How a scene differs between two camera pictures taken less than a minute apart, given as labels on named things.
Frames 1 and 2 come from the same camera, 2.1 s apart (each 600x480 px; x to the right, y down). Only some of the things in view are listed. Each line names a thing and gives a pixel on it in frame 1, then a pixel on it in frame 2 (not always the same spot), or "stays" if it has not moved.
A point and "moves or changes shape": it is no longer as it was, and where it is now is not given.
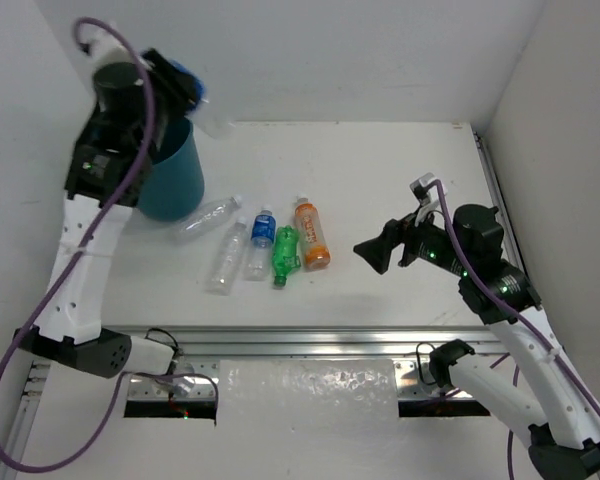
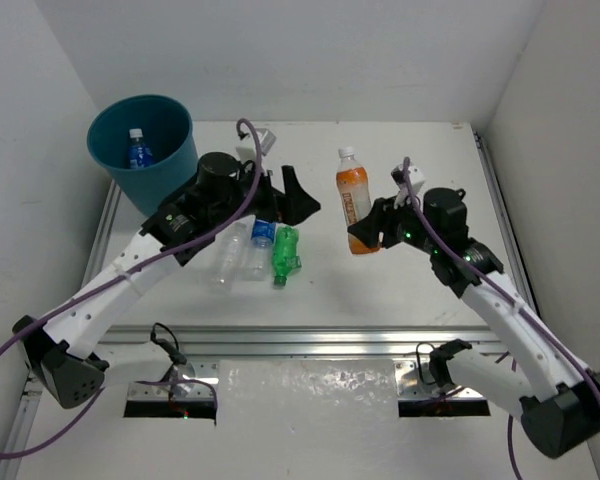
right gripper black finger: (377, 250) -> (369, 230)
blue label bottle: (205, 115) moves or changes shape
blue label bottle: (262, 240) stays
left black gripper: (172, 80) -> (275, 195)
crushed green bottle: (285, 255) stays
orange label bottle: (315, 250) -> (354, 197)
